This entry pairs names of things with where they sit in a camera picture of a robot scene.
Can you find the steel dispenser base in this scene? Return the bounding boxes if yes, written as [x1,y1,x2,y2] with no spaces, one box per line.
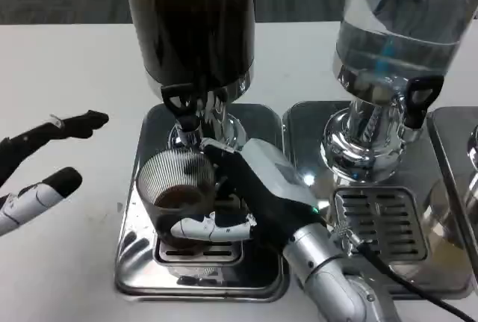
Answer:
[425,105,478,288]

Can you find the steel slotted drip grid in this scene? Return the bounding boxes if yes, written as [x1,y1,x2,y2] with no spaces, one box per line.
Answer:
[333,186,430,264]
[155,194,246,266]

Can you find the steel drip tray base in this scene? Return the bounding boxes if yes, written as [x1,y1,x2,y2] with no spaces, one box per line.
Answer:
[282,100,474,300]
[114,103,291,303]

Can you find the clear ribbed glass cup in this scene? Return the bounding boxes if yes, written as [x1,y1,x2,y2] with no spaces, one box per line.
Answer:
[136,149,218,253]

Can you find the black tap handle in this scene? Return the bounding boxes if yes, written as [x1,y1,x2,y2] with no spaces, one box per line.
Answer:
[161,84,199,131]
[405,75,445,129]

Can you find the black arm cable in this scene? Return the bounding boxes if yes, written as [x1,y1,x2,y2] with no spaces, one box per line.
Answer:
[353,241,476,322]

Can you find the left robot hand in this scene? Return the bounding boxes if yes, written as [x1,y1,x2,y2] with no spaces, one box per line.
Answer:
[0,110,110,239]

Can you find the dark coffee drink dispenser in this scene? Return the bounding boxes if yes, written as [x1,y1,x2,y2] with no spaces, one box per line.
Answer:
[121,0,258,158]

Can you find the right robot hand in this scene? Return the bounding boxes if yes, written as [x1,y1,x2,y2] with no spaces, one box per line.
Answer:
[170,137,330,260]

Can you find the clear water drink dispenser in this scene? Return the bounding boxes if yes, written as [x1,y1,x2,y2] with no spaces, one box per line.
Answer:
[323,0,478,184]

